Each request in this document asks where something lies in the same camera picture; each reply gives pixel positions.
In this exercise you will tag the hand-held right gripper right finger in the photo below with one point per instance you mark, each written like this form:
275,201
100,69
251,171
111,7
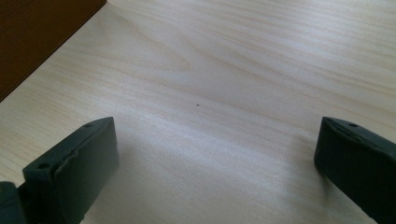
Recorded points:
358,161

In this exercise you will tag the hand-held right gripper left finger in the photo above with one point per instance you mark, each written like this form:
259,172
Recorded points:
71,174

